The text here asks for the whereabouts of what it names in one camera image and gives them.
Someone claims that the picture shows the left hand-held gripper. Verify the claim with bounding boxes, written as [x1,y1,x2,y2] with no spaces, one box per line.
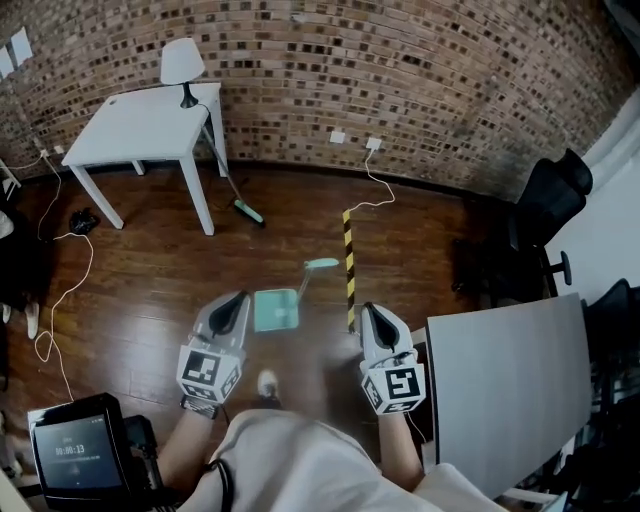
[175,290,251,404]

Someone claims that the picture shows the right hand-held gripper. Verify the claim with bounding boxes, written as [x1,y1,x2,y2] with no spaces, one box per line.
[358,301,427,416]

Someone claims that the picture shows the teal green dustpan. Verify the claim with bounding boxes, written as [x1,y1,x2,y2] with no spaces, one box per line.
[253,257,342,334]

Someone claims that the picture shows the person's right forearm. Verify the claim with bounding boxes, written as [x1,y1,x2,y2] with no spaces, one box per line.
[376,411,427,494]

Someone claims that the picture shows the person's left forearm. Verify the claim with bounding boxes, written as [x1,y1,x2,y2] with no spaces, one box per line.
[156,405,236,497]

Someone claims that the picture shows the brown wooden floor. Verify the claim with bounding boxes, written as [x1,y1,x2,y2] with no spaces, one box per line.
[0,158,551,451]

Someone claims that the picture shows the black patterned wristband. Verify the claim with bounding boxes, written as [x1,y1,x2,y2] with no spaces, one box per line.
[179,394,222,421]

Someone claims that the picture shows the person's white shoe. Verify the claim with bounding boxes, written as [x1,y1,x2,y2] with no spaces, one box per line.
[256,369,281,402]

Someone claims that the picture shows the yellow black striped tape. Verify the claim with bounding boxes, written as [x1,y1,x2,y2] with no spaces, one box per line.
[341,209,358,335]

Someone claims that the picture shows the grey desk panel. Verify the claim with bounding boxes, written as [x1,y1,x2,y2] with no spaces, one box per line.
[425,293,595,501]

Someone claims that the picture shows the teal green broom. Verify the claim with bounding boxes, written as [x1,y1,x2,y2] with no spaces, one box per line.
[201,124,267,230]

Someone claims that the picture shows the person's beige shirt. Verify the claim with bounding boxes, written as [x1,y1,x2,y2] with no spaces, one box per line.
[175,408,510,512]

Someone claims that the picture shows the black screen device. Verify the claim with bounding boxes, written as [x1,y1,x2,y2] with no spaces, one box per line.
[26,392,135,512]

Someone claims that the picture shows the black plastic bag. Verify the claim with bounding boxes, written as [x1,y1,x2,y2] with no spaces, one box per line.
[69,206,101,234]

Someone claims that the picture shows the black office chair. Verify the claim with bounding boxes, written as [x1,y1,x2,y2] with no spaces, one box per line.
[451,147,595,306]

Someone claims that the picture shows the white square table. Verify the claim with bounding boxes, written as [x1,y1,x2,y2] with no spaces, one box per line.
[60,81,230,237]

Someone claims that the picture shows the black mesh chair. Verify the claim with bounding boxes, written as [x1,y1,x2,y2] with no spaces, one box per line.
[564,278,640,501]

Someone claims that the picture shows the white table lamp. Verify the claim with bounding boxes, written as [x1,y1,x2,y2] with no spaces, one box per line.
[159,37,206,110]

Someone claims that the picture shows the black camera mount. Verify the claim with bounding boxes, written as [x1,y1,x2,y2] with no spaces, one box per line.
[122,414,167,495]

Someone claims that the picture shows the long pale cable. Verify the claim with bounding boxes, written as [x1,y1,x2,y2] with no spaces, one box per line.
[33,149,96,404]

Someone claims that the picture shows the white charger cable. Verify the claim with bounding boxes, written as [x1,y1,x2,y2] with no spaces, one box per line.
[346,146,397,214]

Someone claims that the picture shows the black lamp cable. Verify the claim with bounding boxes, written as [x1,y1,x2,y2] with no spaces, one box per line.
[195,101,218,147]

